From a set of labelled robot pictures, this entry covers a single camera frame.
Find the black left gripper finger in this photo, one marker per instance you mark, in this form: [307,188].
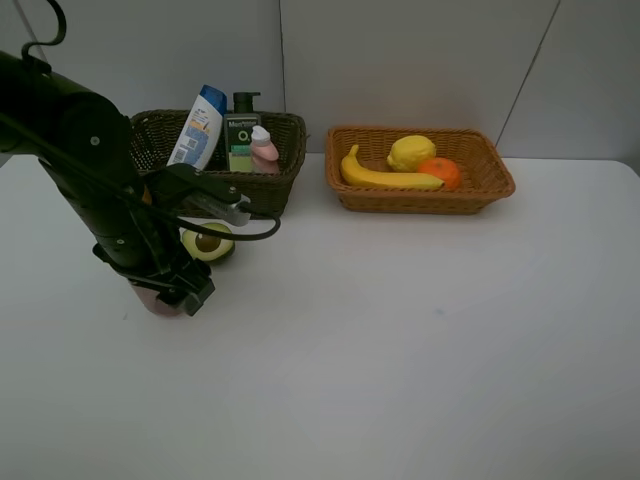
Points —
[168,293]
[193,297]

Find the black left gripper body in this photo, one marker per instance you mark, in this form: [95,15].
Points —
[175,271]

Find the translucent pink plastic cup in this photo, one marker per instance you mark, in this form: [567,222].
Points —
[152,302]

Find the halved avocado with pit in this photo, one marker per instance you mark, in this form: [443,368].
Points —
[208,248]

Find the white bottle blue cap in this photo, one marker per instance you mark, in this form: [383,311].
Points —
[202,130]

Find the pink bottle white cap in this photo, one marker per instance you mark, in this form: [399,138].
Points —
[264,154]

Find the dark green pump bottle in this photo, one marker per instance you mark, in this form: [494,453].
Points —
[238,128]

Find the yellow banana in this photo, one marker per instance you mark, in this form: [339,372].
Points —
[358,176]

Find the yellow lemon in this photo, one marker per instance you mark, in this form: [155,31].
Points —
[409,152]

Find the orange mandarin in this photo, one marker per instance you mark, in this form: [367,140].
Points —
[444,169]

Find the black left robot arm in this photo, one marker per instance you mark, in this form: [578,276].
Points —
[83,143]

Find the orange wicker basket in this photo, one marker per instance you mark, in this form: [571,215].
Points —
[484,176]

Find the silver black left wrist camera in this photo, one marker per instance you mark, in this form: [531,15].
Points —
[180,184]

